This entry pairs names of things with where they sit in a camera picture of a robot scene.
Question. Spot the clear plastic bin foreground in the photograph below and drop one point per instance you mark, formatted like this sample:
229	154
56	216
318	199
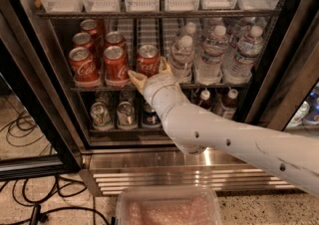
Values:
168	205

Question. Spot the water bottle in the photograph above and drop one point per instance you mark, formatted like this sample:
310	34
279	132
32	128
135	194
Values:
208	65
181	56
237	64
188	29

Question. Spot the steel fridge bottom grille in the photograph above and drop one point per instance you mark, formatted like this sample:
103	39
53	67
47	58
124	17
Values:
109	172

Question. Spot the front left silver soda can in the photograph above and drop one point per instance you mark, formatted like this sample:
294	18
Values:
101	117

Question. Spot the front middle water bottle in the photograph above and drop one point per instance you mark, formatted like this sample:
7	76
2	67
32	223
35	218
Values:
208	65

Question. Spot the rear left water bottle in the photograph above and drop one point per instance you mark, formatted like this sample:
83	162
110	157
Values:
188	29

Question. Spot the right brown drink bottle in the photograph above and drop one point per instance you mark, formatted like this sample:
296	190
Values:
227	104

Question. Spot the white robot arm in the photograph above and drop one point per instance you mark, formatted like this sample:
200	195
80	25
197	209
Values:
290	157

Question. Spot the front left blue pepsi can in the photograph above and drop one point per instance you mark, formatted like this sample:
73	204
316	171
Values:
150	117

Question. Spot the red coke can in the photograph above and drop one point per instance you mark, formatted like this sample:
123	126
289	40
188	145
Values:
83	39
115	38
84	67
116	67
148	60
92	27

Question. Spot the brown drink bottle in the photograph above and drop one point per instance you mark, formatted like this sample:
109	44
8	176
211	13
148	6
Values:
227	104
204	100

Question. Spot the silver soda can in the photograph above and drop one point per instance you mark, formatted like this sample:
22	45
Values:
126	117
101	117

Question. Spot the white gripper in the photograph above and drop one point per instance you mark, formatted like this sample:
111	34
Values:
159	86

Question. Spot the front right water bottle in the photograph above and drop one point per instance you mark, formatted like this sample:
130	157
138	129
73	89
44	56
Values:
237	64

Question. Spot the open glass fridge door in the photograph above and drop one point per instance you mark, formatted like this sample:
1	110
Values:
35	70

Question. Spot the left brown drink bottle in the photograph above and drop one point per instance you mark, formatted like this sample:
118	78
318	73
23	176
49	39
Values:
204	100

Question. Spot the front left water bottle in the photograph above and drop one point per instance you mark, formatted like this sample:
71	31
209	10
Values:
181	56

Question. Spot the blue can behind right door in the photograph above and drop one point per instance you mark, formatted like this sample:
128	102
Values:
312	118

